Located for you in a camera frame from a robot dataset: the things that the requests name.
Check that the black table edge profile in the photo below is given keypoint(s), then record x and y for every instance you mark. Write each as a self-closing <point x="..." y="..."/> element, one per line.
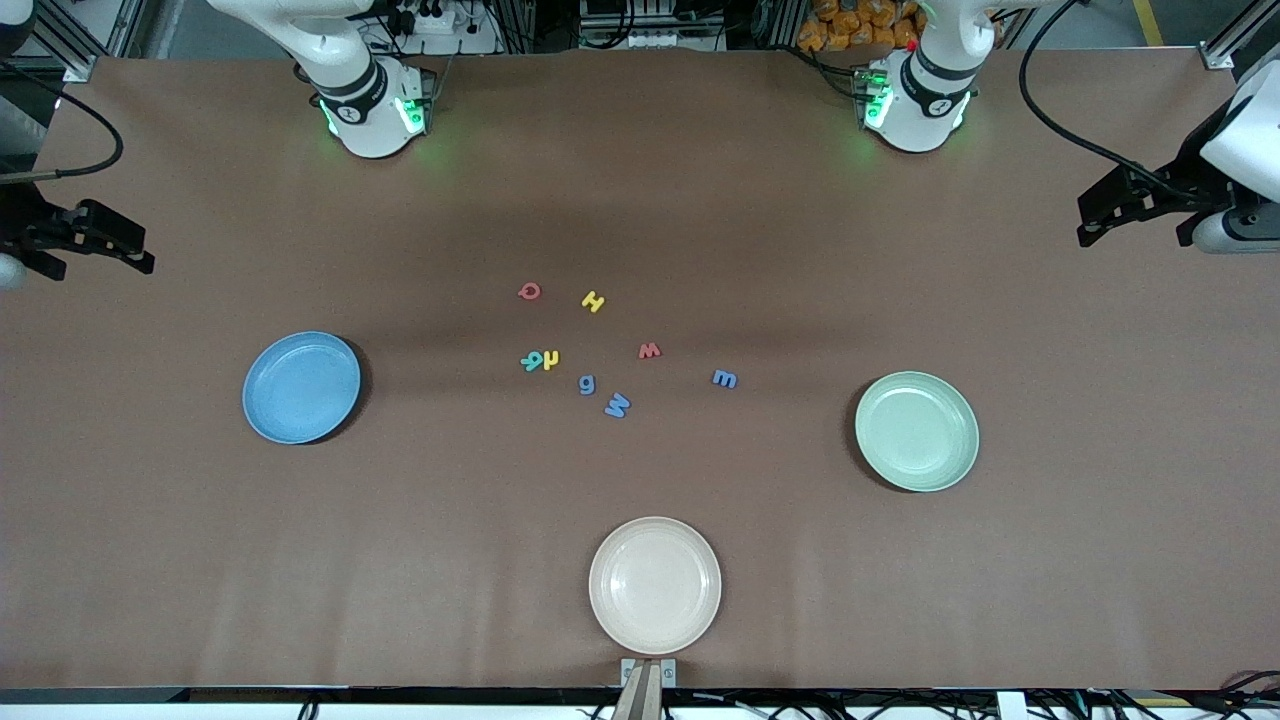
<point x="400" y="694"/>

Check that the white power strip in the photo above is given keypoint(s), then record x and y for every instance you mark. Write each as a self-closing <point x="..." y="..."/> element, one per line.
<point x="440" y="25"/>

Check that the yellow lowercase letter h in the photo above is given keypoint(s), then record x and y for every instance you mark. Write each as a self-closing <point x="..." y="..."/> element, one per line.
<point x="553" y="358"/>

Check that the teal letter R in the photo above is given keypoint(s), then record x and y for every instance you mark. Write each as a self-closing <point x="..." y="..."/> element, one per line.
<point x="536" y="358"/>

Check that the beige plate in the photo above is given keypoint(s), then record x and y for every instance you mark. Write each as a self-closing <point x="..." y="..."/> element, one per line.
<point x="655" y="585"/>

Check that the blue uppercase letter M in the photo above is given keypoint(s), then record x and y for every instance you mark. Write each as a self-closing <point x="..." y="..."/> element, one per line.
<point x="617" y="405"/>

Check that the equipment rack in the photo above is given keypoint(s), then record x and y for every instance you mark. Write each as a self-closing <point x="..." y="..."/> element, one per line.
<point x="650" y="25"/>

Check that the brown table cover sheet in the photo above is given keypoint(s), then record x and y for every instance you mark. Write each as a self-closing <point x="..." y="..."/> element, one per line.
<point x="640" y="200"/>

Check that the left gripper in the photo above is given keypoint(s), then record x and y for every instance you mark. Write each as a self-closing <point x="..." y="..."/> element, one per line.
<point x="1192" y="170"/>

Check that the orange items bag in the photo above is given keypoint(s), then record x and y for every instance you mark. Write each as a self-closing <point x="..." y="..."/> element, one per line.
<point x="850" y="25"/>

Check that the red letter w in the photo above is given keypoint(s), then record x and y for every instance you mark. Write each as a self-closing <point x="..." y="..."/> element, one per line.
<point x="650" y="351"/>

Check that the red letter Q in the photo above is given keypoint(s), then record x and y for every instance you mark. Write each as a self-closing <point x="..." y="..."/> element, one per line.
<point x="523" y="292"/>

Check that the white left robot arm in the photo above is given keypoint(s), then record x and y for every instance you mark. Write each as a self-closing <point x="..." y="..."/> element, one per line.
<point x="925" y="100"/>

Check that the aluminium frame post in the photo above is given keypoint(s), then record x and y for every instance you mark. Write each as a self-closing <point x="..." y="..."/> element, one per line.
<point x="78" y="68"/>
<point x="1218" y="58"/>

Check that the yellow uppercase letter H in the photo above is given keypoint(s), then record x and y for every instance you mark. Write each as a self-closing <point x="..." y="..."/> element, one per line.
<point x="593" y="301"/>

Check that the blue plate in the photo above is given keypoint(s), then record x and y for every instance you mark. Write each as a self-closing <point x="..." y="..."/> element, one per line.
<point x="300" y="388"/>

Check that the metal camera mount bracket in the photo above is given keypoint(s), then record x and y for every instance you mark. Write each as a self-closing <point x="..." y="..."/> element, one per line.
<point x="640" y="700"/>

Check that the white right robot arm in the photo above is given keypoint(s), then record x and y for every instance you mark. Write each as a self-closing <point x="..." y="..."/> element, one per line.
<point x="365" y="120"/>

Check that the blue letter g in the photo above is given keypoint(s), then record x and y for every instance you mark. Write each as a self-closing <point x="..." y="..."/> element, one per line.
<point x="582" y="386"/>

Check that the blue lowercase letter m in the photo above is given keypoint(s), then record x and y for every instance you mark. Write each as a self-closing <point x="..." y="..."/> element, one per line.
<point x="725" y="379"/>

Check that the green plate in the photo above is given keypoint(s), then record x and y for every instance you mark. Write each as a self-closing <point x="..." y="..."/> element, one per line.
<point x="917" y="430"/>

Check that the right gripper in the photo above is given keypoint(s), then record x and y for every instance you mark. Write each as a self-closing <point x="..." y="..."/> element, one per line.
<point x="22" y="219"/>

